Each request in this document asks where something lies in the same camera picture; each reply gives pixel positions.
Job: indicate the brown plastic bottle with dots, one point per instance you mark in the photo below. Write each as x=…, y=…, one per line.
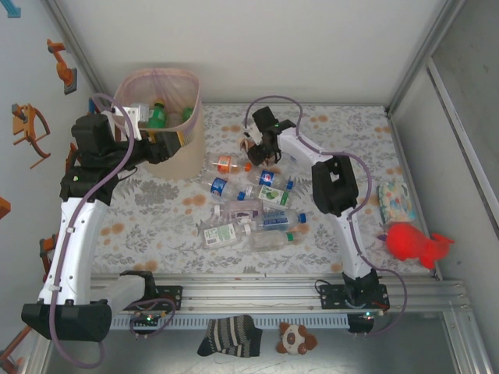
x=245, y=144

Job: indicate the pepsi label clear bottle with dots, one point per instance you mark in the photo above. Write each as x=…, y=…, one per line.
x=269, y=177

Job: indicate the green plastic soda bottle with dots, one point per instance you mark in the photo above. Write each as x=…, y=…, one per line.
x=158, y=117

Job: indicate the green bottle yellow cap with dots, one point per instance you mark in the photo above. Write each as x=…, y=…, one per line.
x=187, y=113

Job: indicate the lime picture label bottle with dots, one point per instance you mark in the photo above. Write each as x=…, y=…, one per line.
x=273, y=196

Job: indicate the purple label clear bottle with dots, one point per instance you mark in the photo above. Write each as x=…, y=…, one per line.
x=241, y=212

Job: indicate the blue text label water bottle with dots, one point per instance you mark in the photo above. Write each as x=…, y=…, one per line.
x=274, y=221

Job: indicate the clear bottle green cap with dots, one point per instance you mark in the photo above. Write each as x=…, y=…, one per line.
x=269, y=240

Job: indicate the green white label square bottle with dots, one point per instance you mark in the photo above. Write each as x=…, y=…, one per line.
x=218, y=233

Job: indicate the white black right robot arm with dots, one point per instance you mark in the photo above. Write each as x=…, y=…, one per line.
x=351, y=241

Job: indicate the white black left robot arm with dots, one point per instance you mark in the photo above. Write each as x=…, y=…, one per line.
x=74, y=241

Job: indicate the beige bin with pink bag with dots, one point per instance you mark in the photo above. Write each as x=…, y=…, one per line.
x=179, y=163

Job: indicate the orange label small bottle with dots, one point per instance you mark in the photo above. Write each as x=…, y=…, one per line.
x=224, y=163

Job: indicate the blue label bottle blue cap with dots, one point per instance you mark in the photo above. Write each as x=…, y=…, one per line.
x=219, y=186

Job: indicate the patterned cloth pouch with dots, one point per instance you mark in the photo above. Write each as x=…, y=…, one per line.
x=395, y=200

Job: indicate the small LED circuit board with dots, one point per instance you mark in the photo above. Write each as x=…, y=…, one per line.
x=148, y=319
x=366, y=315

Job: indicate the red plush toy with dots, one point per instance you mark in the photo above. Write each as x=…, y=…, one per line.
x=409, y=243

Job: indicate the striped black beige sock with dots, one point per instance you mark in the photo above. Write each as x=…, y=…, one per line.
x=230, y=335

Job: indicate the brown white plush toy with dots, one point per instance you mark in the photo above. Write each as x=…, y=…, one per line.
x=294, y=339

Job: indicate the blue orange wall sticker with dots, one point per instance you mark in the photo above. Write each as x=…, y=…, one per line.
x=92, y=105

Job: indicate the orange claw gripper wall sticker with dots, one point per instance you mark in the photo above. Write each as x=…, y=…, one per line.
x=27, y=126

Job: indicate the orange box machine wall sticker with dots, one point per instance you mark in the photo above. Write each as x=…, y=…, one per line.
x=4, y=208

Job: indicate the aluminium frame post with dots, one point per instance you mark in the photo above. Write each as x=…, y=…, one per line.
x=425, y=50
x=74, y=43

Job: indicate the aluminium table edge rail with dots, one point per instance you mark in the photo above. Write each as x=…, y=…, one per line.
x=403, y=156

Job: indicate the aluminium rail frame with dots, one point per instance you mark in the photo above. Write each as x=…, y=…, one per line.
x=249, y=300

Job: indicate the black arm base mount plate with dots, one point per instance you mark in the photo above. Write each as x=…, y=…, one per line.
x=331, y=296
x=171, y=298

